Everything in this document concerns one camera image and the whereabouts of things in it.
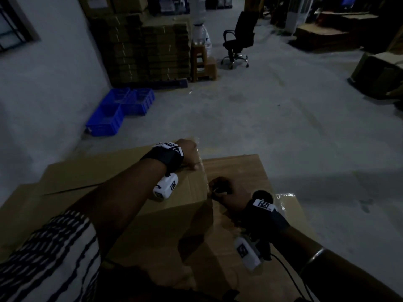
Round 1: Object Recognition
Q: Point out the person's left hand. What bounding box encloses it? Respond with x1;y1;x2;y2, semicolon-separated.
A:
175;139;200;171

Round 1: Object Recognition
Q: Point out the person's right hand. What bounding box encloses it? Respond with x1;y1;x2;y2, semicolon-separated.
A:
208;177;253;215

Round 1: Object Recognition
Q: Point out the clear packing tape strip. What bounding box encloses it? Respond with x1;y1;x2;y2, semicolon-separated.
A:
195;144;218;214

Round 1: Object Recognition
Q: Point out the large brown cardboard box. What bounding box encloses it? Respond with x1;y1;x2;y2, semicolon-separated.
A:
0;144;319;302

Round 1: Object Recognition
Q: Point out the person's right forearm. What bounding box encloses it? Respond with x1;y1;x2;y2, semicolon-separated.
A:
270;226;403;302

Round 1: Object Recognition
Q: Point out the person's left forearm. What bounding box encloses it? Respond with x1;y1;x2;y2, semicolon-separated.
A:
68;159;167;249

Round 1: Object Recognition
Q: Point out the blue plastic crate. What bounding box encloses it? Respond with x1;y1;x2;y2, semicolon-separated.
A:
121;88;156;116
102;87;131;106
86;103;125;137

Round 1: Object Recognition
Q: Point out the blue pallet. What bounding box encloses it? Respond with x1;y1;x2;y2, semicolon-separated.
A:
116;78;189;90

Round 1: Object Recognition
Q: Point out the low wooden stool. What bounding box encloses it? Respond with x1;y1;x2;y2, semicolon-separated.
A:
197;56;218;82

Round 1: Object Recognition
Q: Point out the tall wooden stool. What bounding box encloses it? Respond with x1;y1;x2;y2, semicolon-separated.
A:
190;44;208;83

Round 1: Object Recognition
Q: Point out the metal bangle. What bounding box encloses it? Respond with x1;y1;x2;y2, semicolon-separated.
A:
299;247;327;278

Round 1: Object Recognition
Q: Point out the stack of flat cardboard sheets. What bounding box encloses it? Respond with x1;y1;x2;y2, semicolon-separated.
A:
91;15;191;88

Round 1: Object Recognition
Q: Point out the clear water jug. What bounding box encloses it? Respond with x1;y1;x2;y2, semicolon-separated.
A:
192;24;212;57

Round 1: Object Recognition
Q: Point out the black office chair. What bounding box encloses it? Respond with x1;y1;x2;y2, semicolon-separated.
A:
221;10;260;70

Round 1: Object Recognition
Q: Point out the striped black white sleeve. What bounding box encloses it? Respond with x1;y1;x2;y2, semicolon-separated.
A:
0;211;102;302

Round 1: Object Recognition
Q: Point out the brown cardboard carton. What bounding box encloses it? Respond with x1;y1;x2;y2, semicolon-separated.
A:
77;0;149;17

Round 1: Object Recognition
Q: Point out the white air cooler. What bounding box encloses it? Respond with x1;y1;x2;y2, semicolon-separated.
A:
285;0;314;35

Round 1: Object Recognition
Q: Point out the open cardboard box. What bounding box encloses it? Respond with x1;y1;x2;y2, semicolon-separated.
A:
348;51;403;102

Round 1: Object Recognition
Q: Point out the barred window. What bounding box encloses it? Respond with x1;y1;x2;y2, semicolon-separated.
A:
0;0;40;53

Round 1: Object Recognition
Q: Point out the black left wrist strap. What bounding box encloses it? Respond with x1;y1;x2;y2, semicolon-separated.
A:
141;142;186;175

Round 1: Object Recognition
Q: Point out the black wrist strap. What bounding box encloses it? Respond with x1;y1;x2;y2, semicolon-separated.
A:
242;190;291;240
141;142;186;175

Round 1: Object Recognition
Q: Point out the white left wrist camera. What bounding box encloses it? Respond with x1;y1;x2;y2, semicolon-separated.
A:
153;173;179;200

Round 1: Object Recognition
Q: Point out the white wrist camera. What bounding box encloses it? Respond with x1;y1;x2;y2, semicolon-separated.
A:
234;236;264;272
153;173;179;200

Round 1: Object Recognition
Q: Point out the black right wrist strap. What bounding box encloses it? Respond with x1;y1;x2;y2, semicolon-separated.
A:
242;190;291;240

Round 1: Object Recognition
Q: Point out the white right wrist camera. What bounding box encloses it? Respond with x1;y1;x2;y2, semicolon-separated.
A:
234;236;264;272

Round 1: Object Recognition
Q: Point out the black cable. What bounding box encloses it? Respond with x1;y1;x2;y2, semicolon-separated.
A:
270;253;316;302

